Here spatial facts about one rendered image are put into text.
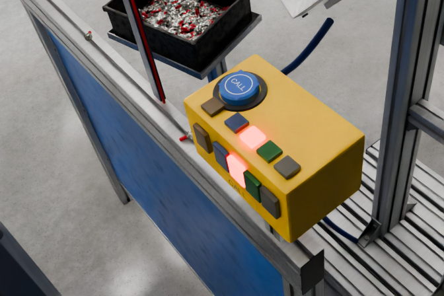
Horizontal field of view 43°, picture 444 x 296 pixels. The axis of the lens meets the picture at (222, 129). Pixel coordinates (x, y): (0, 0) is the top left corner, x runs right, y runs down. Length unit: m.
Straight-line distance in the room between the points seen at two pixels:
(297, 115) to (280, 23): 1.80
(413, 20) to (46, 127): 1.49
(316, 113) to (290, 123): 0.03
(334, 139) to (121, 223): 1.35
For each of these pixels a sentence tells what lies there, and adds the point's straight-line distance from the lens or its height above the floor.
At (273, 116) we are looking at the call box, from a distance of 0.55.
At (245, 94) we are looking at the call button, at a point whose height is 1.08.
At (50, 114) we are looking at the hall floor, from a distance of 2.22.
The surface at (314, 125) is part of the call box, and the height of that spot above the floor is 1.07.
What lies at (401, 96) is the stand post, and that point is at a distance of 1.18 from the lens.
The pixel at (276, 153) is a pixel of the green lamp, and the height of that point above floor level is 1.08.
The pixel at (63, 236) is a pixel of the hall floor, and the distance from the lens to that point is 1.87.
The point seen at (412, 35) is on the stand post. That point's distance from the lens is 1.07.
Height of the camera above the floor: 1.48
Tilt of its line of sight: 49 degrees down
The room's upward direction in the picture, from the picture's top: 12 degrees counter-clockwise
